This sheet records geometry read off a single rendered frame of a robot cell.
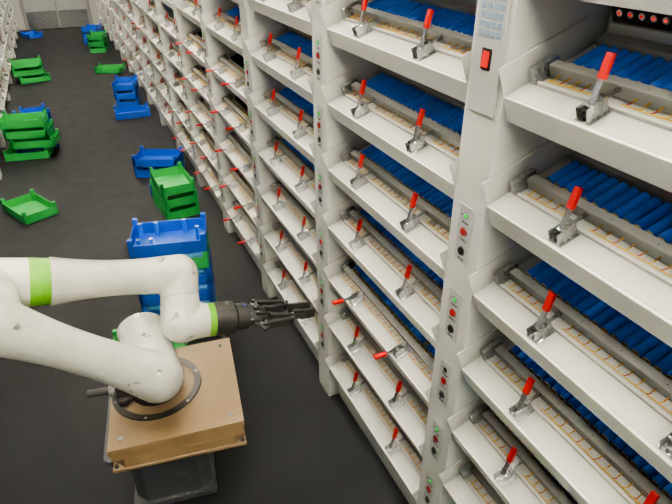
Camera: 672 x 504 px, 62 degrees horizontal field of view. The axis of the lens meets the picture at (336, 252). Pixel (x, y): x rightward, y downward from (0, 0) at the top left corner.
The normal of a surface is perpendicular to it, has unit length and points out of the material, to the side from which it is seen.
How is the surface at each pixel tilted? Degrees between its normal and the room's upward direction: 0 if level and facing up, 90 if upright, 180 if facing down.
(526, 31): 90
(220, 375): 2
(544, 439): 21
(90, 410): 0
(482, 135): 90
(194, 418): 2
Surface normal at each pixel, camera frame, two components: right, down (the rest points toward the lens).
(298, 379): 0.00, -0.86
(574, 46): 0.42, 0.47
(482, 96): -0.91, 0.22
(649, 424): -0.33, -0.72
